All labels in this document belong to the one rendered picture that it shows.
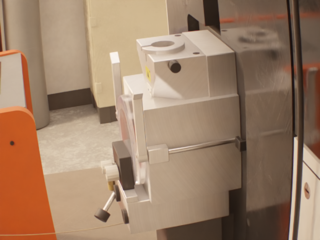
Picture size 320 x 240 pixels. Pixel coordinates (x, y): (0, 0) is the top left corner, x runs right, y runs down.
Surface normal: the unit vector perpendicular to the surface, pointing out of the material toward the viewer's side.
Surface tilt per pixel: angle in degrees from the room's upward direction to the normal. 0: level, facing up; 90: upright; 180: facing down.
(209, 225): 90
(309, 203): 90
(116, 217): 0
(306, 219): 90
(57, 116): 0
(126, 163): 90
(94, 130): 0
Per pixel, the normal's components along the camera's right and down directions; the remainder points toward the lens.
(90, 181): -0.07, -0.93
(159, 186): 0.22, 0.35
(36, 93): 0.58, 0.26
